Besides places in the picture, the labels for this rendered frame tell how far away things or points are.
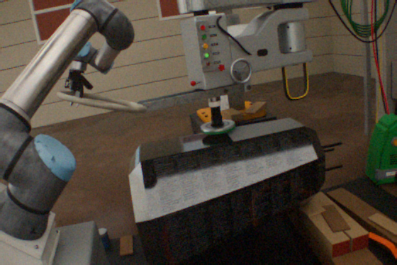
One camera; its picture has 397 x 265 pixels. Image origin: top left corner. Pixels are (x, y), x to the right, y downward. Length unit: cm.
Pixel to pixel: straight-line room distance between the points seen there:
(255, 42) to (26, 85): 141
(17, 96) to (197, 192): 109
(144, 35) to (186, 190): 642
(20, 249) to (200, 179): 107
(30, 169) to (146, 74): 711
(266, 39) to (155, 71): 603
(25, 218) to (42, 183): 12
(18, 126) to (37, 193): 19
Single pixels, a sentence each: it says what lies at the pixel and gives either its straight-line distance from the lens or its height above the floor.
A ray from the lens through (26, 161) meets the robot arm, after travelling 97.
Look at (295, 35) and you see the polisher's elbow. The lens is 229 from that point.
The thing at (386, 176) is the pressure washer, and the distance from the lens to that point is 314.
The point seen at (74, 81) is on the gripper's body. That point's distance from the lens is 194.
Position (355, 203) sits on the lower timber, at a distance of 263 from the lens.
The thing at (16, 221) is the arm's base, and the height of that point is 104.
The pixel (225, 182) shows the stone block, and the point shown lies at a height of 66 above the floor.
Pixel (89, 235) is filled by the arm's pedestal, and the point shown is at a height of 85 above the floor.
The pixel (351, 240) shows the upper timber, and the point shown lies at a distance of 207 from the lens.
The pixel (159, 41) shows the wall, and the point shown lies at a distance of 797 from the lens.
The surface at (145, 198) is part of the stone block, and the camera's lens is 178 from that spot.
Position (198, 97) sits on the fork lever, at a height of 109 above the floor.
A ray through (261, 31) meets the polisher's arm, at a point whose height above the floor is 141.
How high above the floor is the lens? 144
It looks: 17 degrees down
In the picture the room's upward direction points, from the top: 9 degrees counter-clockwise
